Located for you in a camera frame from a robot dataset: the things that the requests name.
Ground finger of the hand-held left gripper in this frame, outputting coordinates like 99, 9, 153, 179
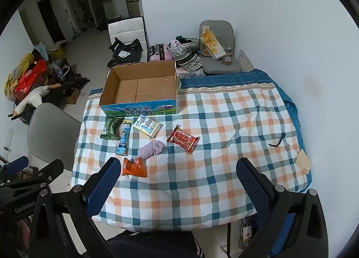
0, 156, 30, 177
0, 159, 64, 199

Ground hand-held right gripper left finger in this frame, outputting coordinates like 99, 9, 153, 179
29, 157, 124, 258

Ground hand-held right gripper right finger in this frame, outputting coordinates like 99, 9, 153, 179
236, 157, 328, 258

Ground orange snack packet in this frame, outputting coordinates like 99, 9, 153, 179
121, 156, 148, 178

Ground blue squeeze tube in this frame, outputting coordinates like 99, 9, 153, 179
116, 120, 133, 155

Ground green snack packet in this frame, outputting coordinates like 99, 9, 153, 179
100, 118, 125, 140

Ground purple sock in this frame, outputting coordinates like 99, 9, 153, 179
137, 140, 164, 160

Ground white tissue pack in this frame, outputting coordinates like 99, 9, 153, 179
132, 115, 162, 138

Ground red snack packet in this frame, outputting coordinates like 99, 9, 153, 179
167, 124, 201, 154

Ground grey chair back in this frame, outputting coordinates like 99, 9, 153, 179
26, 103, 83, 180

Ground white power strip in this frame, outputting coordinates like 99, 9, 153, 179
238, 219, 254, 250

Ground plaid blanket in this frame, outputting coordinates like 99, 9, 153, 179
70, 69, 312, 232

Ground blue chair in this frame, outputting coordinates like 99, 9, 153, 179
247, 210, 299, 258

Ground beige paper piece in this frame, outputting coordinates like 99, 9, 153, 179
296, 149, 312, 174

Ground white goose plush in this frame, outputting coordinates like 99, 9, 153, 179
13, 84, 61, 117

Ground small brown cardboard box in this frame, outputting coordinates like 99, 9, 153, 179
66, 90, 80, 104

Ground person's dark trousers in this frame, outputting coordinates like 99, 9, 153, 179
107, 233, 205, 258

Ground red plastic bag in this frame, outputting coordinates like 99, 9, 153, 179
13, 60, 48, 100

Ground yellow cloth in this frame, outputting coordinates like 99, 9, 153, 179
4, 53, 34, 96

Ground yellow bin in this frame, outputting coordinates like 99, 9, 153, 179
48, 41, 68, 61

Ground beige board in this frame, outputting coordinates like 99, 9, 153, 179
238, 49, 254, 70

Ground black plastic bag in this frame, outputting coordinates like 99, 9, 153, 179
107, 37, 143, 68

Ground black-and-white patterned bag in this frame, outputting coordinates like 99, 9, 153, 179
166, 38, 204, 72

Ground pink suitcase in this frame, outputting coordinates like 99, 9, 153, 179
149, 44, 171, 62

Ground yellow printed snack box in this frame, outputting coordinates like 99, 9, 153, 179
200, 29, 228, 60

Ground white padded chair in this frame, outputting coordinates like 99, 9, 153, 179
108, 17, 149, 62

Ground grey cushioned chair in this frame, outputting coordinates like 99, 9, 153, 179
199, 20, 242, 76

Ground black strap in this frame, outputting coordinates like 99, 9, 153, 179
268, 133, 286, 148

